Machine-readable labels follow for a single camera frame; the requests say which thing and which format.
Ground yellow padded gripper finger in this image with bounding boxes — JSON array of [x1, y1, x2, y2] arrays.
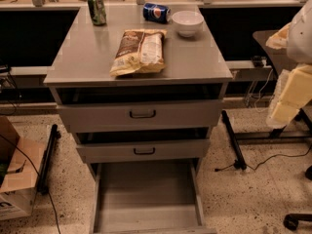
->
[[266, 23, 312, 129]]

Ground brown chip bag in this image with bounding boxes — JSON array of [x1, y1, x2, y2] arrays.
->
[[109, 29, 167, 77]]

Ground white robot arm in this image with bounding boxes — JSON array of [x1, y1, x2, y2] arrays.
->
[[266, 0, 312, 129]]

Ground grey drawer cabinet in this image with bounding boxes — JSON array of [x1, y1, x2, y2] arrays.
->
[[45, 5, 232, 171]]

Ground middle drawer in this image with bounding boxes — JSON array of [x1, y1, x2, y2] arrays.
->
[[77, 139, 210, 164]]

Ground drawer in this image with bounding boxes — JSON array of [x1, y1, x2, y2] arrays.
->
[[77, 139, 210, 164], [58, 99, 222, 133], [89, 160, 217, 234]]

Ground bottom drawer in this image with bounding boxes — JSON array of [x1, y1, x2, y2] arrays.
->
[[89, 160, 217, 234]]

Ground top drawer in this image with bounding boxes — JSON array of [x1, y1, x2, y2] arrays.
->
[[58, 99, 222, 133]]

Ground black side table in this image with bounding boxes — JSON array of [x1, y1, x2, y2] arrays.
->
[[235, 30, 312, 140]]

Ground black floor bar right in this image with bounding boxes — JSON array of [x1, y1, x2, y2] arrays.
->
[[221, 110, 247, 170]]

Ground black floor bar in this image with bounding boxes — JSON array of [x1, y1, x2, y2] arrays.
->
[[37, 124, 60, 195], [221, 110, 247, 170]]

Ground black chair caster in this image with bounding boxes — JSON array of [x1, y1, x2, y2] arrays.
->
[[283, 214, 312, 231]]

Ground white bowl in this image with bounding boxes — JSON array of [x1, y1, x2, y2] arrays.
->
[[172, 11, 204, 37]]

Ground blue pepsi can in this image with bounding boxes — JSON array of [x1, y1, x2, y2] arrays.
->
[[142, 3, 171, 23]]

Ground green soda can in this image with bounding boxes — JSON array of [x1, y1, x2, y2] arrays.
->
[[87, 0, 106, 25]]

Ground black floor bar left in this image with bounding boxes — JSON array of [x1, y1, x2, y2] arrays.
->
[[37, 124, 60, 195]]

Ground cardboard box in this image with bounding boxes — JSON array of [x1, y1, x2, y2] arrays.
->
[[0, 116, 45, 220]]

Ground black cable on floor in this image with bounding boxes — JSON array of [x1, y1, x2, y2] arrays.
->
[[214, 143, 312, 173]]

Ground black cable left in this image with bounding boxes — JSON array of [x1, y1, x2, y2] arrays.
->
[[0, 134, 62, 234]]

